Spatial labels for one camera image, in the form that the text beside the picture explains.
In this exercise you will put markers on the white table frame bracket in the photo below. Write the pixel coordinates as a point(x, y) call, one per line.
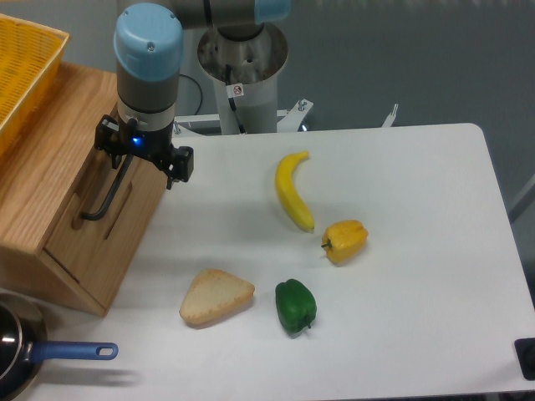
point(294, 119)

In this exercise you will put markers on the black device at table edge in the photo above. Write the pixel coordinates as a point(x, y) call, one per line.
point(524, 348)

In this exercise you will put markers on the triangular bread slice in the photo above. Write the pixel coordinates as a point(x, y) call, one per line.
point(214, 294)

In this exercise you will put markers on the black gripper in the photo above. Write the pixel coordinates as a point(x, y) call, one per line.
point(119, 139)

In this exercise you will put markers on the yellow bell pepper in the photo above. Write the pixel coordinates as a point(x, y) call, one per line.
point(343, 240)

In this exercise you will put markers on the black pan blue handle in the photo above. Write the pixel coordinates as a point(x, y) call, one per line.
point(25, 345)

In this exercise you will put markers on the green bell pepper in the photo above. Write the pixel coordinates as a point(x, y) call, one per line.
point(296, 306)

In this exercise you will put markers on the wooden top drawer black handle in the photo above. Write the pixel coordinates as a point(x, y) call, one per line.
point(107, 214)

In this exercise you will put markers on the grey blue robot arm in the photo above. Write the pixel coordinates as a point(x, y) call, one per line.
point(148, 45)

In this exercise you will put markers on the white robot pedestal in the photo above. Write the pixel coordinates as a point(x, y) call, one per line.
point(243, 63)

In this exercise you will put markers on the yellow banana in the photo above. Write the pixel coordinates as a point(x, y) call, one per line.
point(288, 196)

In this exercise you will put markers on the yellow plastic basket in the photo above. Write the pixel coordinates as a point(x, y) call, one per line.
point(30, 57)

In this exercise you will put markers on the wooden drawer cabinet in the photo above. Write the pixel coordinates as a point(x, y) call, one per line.
point(37, 180)

